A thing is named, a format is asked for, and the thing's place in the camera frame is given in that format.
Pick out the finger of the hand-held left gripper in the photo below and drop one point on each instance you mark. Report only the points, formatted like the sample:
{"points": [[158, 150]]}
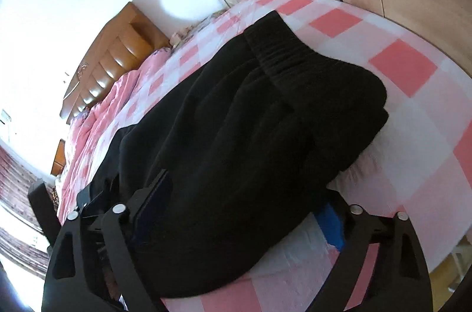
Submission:
{"points": [[42, 205], [88, 200]]}

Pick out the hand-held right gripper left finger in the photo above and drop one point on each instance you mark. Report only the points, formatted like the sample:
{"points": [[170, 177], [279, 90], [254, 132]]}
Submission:
{"points": [[153, 208]]}

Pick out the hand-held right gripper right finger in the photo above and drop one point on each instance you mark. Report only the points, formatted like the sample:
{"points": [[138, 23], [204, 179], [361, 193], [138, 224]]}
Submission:
{"points": [[332, 227]]}

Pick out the black pants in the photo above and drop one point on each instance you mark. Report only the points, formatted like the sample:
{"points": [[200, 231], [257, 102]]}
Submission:
{"points": [[239, 131]]}

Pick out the pink patterned curtain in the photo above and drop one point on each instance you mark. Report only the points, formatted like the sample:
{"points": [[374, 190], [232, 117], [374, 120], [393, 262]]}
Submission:
{"points": [[18, 183]]}

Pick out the brown wooden nightstand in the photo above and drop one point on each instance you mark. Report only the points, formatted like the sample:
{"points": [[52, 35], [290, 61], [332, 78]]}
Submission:
{"points": [[59, 159]]}

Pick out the pink quilt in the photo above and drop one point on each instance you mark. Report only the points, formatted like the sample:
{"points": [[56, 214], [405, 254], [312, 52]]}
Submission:
{"points": [[103, 105]]}

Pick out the pink checkered bed sheet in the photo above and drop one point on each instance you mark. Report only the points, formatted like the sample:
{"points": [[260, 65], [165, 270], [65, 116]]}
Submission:
{"points": [[405, 149]]}

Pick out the brown padded headboard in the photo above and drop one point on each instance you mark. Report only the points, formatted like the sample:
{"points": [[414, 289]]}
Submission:
{"points": [[110, 57]]}

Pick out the white wall socket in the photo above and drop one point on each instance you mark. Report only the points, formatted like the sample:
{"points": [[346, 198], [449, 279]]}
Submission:
{"points": [[5, 116]]}

